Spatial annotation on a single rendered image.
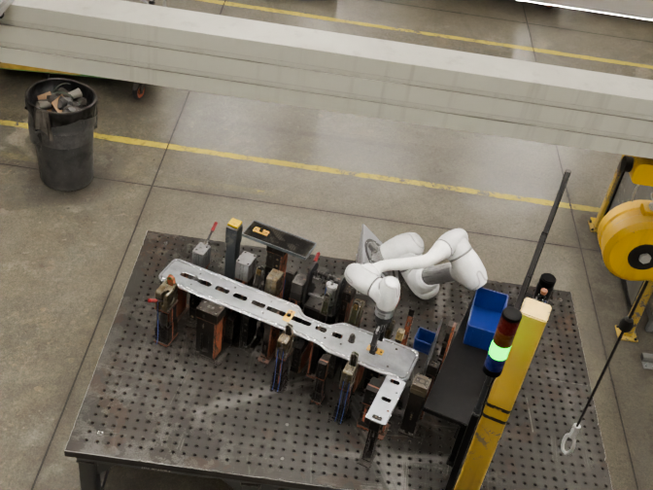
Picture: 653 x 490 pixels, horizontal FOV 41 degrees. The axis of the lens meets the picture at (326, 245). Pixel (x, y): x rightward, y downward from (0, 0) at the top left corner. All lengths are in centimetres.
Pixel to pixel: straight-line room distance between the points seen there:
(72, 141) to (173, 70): 498
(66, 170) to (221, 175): 119
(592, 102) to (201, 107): 643
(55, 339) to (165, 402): 146
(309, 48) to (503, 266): 522
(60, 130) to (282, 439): 308
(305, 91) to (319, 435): 295
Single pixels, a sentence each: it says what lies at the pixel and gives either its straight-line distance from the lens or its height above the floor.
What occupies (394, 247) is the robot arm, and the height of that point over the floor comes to 99.
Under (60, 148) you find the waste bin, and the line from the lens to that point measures 652.
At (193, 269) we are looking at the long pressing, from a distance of 458.
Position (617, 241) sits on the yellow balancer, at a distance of 171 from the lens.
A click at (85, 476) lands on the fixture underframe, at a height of 46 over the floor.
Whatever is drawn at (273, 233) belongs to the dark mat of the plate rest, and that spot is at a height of 116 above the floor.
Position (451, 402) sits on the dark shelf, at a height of 103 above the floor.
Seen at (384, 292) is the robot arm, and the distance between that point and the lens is 396.
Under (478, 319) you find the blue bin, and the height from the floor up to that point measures 103.
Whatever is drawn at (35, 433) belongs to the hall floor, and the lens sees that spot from 519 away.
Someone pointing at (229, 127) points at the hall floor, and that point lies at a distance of 754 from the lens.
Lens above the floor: 406
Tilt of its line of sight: 39 degrees down
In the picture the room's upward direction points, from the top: 9 degrees clockwise
